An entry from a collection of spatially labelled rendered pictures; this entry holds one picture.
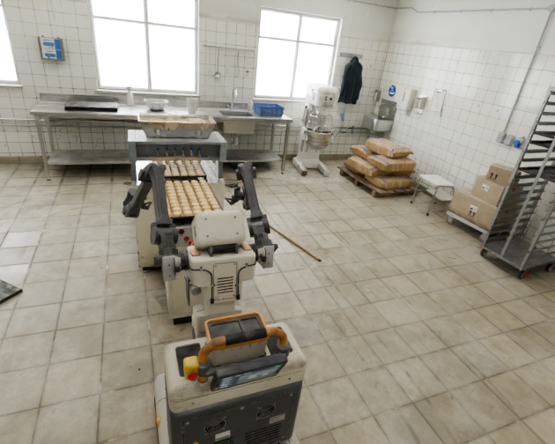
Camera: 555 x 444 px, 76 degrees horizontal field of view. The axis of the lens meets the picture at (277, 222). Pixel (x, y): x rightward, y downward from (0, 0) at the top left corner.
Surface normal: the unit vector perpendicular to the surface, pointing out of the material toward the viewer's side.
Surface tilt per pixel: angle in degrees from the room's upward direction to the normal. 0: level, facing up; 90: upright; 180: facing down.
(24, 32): 90
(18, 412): 0
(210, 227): 47
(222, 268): 82
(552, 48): 90
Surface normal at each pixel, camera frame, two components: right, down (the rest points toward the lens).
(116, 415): 0.11, -0.89
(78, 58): 0.36, 0.46
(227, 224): 0.33, -0.26
